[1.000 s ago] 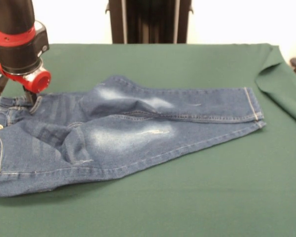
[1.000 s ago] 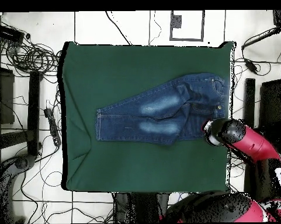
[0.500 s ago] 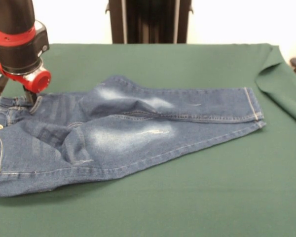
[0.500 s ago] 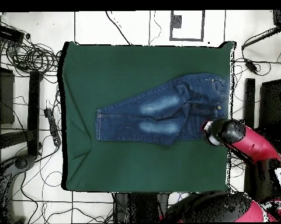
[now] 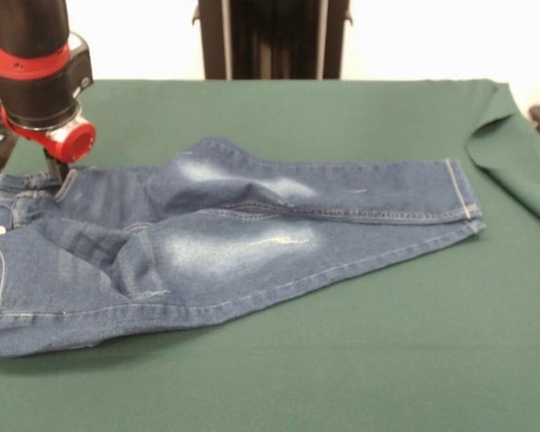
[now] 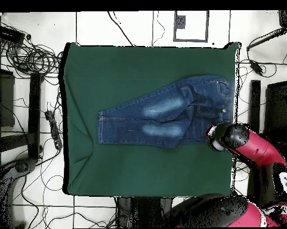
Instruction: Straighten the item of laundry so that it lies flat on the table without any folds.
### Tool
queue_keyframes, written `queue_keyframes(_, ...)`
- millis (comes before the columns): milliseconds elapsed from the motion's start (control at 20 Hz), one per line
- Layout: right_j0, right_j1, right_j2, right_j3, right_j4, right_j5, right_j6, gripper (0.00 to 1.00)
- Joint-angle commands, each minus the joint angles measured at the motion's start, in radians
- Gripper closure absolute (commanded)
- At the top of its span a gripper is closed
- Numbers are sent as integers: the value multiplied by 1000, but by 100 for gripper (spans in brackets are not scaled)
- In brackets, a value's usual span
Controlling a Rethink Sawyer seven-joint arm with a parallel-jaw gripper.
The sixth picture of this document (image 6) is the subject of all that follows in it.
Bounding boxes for tangled black cable coil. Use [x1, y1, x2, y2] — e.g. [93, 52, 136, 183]
[4, 40, 65, 79]

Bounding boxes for dark grey tripod base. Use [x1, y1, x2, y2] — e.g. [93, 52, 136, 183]
[0, 157, 38, 228]

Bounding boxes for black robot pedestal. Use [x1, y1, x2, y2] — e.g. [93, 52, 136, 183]
[115, 196, 172, 228]

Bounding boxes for small grey box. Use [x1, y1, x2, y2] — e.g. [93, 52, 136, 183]
[174, 14, 186, 29]

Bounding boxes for dark flat panel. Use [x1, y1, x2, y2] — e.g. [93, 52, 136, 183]
[263, 80, 287, 144]
[0, 67, 16, 128]

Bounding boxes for blue denim jeans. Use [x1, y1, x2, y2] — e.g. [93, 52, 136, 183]
[97, 74, 235, 150]

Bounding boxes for dark green table cloth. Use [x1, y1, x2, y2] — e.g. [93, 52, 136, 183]
[58, 42, 240, 200]

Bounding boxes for black stand beam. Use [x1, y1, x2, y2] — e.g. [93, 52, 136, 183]
[249, 79, 262, 133]
[27, 72, 42, 160]

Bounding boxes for black power strip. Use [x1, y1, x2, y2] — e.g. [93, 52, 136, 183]
[44, 110, 63, 150]

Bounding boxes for grey rectangular frame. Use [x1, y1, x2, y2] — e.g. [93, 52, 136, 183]
[172, 10, 209, 44]

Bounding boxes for black power adapter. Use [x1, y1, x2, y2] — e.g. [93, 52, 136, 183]
[249, 59, 264, 76]

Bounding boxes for black electronics box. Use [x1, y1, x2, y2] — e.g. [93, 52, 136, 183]
[0, 24, 26, 44]

